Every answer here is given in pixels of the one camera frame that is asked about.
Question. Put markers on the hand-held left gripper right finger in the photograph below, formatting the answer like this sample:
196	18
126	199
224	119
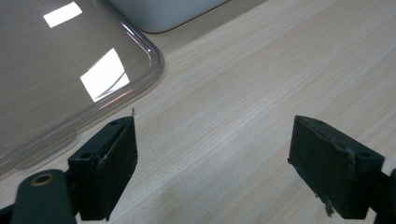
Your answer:
333	168

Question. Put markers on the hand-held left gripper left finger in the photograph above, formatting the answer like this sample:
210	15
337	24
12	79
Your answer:
102	168

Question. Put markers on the clear plastic container lid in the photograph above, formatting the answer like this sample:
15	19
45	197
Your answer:
46	81

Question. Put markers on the white plastic box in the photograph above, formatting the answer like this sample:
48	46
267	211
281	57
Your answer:
162	12

